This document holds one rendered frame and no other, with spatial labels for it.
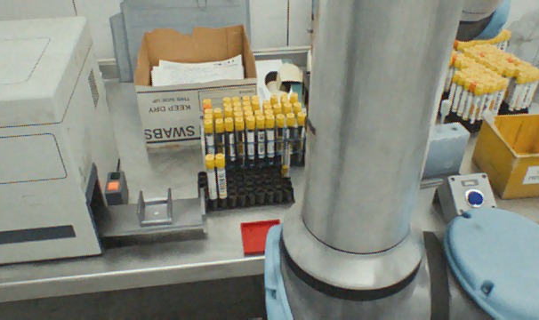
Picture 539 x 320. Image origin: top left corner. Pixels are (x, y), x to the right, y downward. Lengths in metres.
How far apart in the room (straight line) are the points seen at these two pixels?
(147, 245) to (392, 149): 0.59
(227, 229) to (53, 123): 0.33
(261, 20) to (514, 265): 0.99
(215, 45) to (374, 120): 0.97
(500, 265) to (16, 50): 0.69
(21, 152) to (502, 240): 0.59
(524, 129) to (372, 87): 0.81
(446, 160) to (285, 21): 0.58
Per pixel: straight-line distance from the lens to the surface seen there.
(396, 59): 0.28
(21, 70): 0.74
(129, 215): 0.84
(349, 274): 0.37
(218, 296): 1.52
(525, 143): 1.11
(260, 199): 0.88
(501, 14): 0.62
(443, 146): 0.94
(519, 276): 0.44
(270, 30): 1.31
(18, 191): 0.77
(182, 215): 0.82
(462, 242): 0.44
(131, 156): 1.04
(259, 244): 0.81
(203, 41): 1.24
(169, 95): 0.98
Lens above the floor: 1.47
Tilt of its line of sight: 37 degrees down
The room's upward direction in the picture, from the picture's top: straight up
